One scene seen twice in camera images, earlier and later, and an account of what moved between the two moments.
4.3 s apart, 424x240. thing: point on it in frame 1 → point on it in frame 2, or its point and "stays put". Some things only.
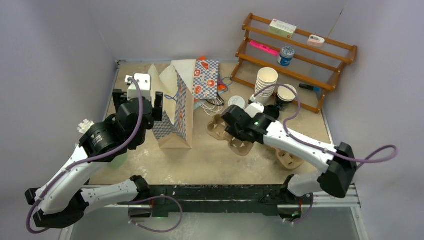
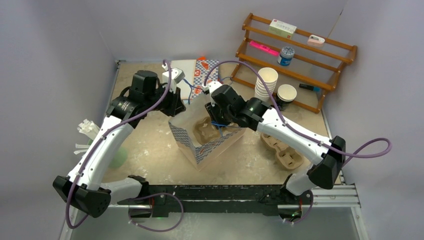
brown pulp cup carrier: [216, 129] → [205, 131]
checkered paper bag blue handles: [176, 82] → [201, 141]
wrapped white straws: [84, 127] stays put
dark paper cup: [285, 96] stays put
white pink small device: [315, 41] stays put
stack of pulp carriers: [288, 160] stays put
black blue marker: [316, 89] stays put
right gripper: [233, 130] → [213, 112]
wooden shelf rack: [293, 66] stays put
